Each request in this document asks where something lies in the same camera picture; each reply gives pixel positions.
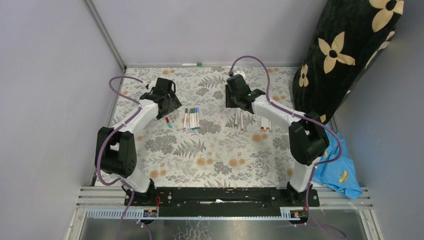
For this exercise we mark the grey slotted cable duct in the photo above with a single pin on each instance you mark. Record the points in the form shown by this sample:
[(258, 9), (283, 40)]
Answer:
[(167, 213)]

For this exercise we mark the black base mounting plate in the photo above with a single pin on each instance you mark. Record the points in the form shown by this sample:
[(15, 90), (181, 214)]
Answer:
[(141, 200)]

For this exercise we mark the black floral cushion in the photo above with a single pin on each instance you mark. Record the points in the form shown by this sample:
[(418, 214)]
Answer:
[(348, 36)]

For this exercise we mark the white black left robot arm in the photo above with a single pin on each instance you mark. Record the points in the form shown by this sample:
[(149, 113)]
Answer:
[(116, 152)]

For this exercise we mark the white pen grey cap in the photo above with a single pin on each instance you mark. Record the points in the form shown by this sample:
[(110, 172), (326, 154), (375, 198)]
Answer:
[(262, 124)]

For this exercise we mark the white marker on ledge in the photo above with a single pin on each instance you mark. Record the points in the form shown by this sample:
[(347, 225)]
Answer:
[(197, 64)]

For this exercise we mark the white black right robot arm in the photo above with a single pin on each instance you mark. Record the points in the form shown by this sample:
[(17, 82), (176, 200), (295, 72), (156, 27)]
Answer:
[(307, 137)]

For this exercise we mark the blue patterned cloth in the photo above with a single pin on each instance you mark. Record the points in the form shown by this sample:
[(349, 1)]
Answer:
[(339, 175)]

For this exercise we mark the aluminium frame rails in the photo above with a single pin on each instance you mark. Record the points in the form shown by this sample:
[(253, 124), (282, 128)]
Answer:
[(319, 197)]

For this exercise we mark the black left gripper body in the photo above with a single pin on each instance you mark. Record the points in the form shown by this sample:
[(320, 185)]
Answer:
[(172, 104)]

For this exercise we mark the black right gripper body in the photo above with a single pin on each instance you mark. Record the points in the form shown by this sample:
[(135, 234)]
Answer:
[(231, 99)]

